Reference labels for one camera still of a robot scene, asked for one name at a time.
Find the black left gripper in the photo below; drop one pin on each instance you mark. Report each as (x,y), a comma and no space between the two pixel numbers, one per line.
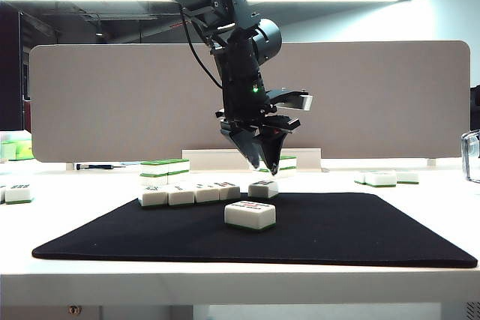
(243,110)

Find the five bamboo mahjong tile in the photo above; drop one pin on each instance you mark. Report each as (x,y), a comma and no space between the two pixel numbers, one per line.
(229,193)

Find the two bamboo mahjong tile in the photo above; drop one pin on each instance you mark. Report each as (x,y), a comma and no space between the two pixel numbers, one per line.
(181,197)

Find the bird print mahjong tile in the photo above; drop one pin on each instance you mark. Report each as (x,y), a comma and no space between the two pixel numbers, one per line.
(152,199)

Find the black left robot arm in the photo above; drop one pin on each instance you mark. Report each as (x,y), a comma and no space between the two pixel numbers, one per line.
(240,16)

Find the pale blue thin object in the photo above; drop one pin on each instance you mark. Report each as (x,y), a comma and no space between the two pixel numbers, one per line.
(131,163)

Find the black fabric desk mat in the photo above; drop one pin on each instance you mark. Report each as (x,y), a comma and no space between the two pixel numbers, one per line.
(150,234)

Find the beige fabric desk divider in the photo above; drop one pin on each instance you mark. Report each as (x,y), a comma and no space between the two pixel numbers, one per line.
(93,102)

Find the small pendant ceiling lamp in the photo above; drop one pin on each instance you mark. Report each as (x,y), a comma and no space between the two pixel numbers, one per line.
(99,33)

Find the clear plastic container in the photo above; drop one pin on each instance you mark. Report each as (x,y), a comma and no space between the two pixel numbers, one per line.
(468,159)

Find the black background equipment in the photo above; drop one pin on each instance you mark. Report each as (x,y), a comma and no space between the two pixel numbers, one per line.
(475,110)

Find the green yellow box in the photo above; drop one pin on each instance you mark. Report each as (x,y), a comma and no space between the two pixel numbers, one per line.
(24,150)

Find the metal bolt under table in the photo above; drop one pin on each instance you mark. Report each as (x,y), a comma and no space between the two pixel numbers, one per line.
(74,310)

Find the pale green white box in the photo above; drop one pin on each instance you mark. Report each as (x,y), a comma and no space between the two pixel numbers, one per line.
(7,150)

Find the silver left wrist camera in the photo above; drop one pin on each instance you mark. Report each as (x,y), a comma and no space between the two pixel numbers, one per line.
(300,102)

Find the white divider foot bracket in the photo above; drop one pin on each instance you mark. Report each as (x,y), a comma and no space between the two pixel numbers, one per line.
(69,166)

